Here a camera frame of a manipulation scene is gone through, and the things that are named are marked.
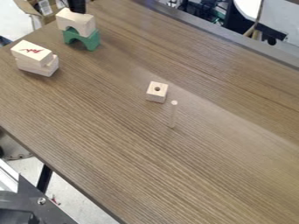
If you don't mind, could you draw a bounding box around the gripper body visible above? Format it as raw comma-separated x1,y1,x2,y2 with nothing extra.
66,0,88,15

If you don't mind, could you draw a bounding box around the white arch block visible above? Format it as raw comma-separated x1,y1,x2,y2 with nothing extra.
54,7,97,39

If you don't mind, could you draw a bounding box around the green arch block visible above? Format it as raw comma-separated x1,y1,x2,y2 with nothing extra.
61,26,102,53

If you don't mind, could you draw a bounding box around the cardboard box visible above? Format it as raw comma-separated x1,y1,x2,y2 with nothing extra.
12,0,72,31

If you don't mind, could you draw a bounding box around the white block with red mark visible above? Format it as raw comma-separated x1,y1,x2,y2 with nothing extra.
9,39,54,68

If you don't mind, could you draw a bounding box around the white rectangular block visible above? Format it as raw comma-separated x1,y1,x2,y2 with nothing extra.
15,53,61,78

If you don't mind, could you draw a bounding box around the wooden cube with hole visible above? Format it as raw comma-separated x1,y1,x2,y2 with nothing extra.
144,80,171,104

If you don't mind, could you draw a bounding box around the white wooden peg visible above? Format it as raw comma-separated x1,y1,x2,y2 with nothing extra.
167,100,180,130

